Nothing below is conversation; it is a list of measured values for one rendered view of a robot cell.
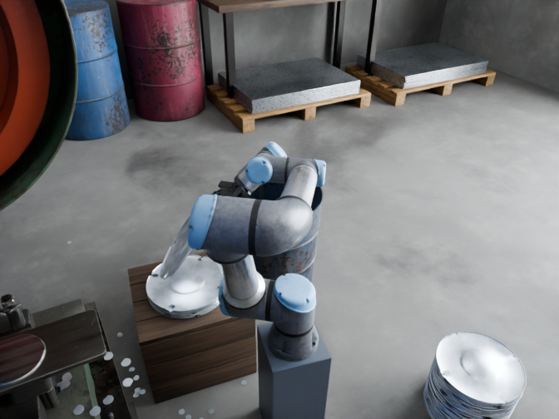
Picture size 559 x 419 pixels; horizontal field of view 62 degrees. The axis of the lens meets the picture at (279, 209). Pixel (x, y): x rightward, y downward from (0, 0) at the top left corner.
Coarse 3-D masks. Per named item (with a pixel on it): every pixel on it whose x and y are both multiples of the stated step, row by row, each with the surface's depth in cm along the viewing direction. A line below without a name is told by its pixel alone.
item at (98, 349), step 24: (24, 336) 99; (48, 336) 99; (72, 336) 99; (96, 336) 99; (0, 360) 94; (24, 360) 94; (48, 360) 94; (72, 360) 94; (0, 384) 89; (24, 384) 90; (48, 384) 96; (48, 408) 99
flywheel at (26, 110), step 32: (0, 0) 90; (32, 0) 92; (0, 32) 95; (32, 32) 95; (0, 64) 98; (32, 64) 98; (0, 96) 101; (32, 96) 101; (0, 128) 102; (32, 128) 104; (0, 160) 105
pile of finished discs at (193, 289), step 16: (192, 256) 180; (176, 272) 173; (192, 272) 172; (208, 272) 173; (160, 288) 166; (176, 288) 165; (192, 288) 165; (208, 288) 166; (160, 304) 160; (176, 304) 160; (192, 304) 160; (208, 304) 160
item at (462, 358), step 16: (448, 336) 169; (464, 336) 169; (480, 336) 169; (448, 352) 163; (464, 352) 162; (480, 352) 162; (496, 352) 163; (512, 352) 163; (448, 368) 157; (464, 368) 157; (480, 368) 157; (496, 368) 157; (512, 368) 158; (464, 384) 152; (480, 384) 152; (496, 384) 153; (512, 384) 153; (480, 400) 148; (496, 400) 148; (512, 400) 147
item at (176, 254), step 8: (184, 224) 171; (184, 232) 166; (176, 240) 169; (184, 240) 156; (176, 248) 160; (184, 248) 152; (168, 256) 166; (176, 256) 154; (184, 256) 147; (168, 264) 159; (176, 264) 150; (160, 272) 161; (168, 272) 154
